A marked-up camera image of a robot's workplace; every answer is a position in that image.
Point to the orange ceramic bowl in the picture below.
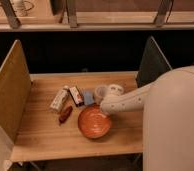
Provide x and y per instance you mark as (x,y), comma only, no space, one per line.
(92,123)

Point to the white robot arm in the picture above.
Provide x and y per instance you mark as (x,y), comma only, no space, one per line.
(168,119)

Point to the translucent plastic cup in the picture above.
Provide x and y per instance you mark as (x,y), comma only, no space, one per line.
(99,93)

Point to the red and white box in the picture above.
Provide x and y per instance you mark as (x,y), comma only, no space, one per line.
(76,96)

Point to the red sausage toy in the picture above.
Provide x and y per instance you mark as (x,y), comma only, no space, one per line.
(65,114)

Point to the white snack packet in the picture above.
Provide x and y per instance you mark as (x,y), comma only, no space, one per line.
(59,100)

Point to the right dark side panel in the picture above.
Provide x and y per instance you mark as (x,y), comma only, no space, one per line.
(153,63)

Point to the left wooden side panel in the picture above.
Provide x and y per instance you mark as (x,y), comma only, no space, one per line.
(15,84)

